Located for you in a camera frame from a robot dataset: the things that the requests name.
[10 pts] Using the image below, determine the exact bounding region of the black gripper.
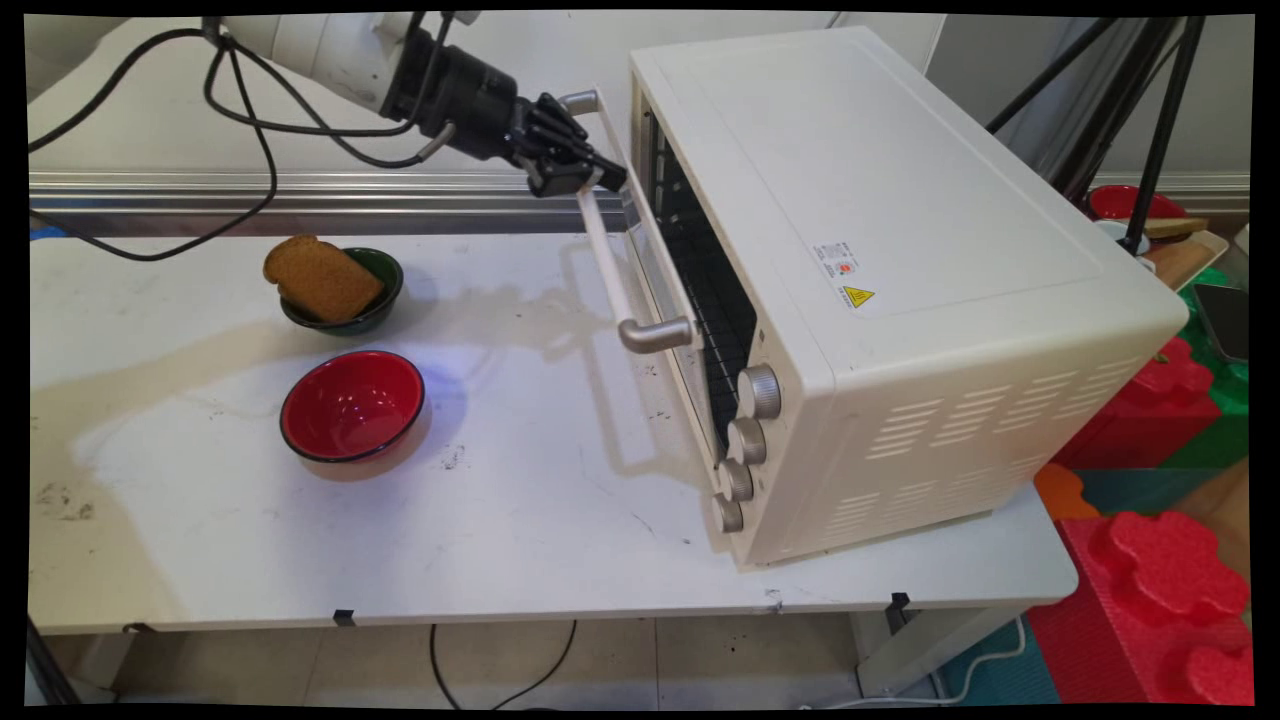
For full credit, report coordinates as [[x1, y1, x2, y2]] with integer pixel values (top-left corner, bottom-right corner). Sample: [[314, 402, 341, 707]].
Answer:
[[438, 53, 628, 199]]

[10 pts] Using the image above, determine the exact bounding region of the oven glass door with handle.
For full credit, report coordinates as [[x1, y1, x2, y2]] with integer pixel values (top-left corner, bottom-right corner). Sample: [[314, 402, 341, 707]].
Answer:
[[560, 88, 726, 481]]

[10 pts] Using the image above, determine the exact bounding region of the brown toast bread slice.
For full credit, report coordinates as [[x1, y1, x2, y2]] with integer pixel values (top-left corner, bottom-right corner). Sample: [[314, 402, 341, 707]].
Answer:
[[262, 234, 386, 324]]

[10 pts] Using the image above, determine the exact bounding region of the dark green bowl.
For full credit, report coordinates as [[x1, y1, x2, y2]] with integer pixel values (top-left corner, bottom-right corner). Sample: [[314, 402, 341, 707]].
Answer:
[[278, 247, 405, 336]]

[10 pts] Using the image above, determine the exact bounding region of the large silver oven knob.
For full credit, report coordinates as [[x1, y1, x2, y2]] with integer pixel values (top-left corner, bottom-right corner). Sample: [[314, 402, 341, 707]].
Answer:
[[738, 364, 783, 420]]

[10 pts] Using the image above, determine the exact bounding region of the red bowl black rim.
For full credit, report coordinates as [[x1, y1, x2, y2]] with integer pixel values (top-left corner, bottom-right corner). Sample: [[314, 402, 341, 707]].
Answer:
[[279, 350, 427, 465]]

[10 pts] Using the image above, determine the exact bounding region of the cream toaster oven body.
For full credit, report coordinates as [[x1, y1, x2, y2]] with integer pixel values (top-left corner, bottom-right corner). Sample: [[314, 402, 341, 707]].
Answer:
[[628, 25, 1189, 571]]

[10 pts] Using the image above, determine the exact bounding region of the small red background bowl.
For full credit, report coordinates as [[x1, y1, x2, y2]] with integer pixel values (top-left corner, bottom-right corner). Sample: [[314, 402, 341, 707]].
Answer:
[[1087, 184, 1186, 223]]

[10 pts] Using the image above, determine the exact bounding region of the orange foam piece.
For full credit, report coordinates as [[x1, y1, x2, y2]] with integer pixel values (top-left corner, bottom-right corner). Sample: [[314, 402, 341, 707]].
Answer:
[[1032, 462, 1099, 521]]

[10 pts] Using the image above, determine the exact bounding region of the black tripod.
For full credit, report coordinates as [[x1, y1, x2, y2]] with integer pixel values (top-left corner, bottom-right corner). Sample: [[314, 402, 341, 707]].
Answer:
[[985, 15, 1206, 256]]

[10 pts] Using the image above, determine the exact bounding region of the white table leg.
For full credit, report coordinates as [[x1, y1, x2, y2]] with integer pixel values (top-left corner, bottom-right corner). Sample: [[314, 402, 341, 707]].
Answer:
[[850, 600, 1036, 698]]

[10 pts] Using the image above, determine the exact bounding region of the cream plastic tray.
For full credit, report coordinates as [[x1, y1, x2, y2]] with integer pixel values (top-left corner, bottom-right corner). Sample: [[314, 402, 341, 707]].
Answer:
[[1095, 220, 1229, 291]]

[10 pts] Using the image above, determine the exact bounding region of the teal foam mat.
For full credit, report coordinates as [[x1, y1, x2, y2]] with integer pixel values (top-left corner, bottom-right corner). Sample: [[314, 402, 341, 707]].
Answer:
[[1075, 466, 1216, 516]]

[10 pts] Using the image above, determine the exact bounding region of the black tablet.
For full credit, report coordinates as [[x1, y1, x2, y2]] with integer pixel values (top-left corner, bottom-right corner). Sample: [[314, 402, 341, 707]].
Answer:
[[1190, 283, 1251, 363]]

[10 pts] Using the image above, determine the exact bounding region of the green foam mat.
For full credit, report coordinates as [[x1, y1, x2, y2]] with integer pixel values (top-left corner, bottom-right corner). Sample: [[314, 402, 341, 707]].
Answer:
[[1160, 265, 1251, 467]]

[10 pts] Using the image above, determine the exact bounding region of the large red foam block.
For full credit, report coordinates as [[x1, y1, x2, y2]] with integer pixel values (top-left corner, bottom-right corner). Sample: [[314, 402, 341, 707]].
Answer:
[[1028, 510, 1256, 706]]

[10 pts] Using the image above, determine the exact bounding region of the aluminium rail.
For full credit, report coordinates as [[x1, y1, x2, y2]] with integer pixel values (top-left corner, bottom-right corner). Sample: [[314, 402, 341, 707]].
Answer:
[[28, 170, 631, 238]]

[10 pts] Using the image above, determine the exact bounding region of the black oven wire rack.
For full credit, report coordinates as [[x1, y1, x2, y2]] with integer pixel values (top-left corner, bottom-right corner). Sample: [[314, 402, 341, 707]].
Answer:
[[655, 140, 759, 447]]

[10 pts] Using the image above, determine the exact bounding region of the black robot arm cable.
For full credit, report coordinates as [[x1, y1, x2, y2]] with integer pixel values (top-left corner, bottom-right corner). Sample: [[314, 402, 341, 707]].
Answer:
[[28, 14, 463, 264]]

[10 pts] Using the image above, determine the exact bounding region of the black floor cable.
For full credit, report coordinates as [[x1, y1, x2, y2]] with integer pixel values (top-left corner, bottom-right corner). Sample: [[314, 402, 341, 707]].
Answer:
[[430, 620, 578, 711]]

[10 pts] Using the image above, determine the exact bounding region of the white floor cable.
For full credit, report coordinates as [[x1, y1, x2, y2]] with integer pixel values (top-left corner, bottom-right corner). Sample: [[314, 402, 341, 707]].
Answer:
[[800, 615, 1031, 709]]

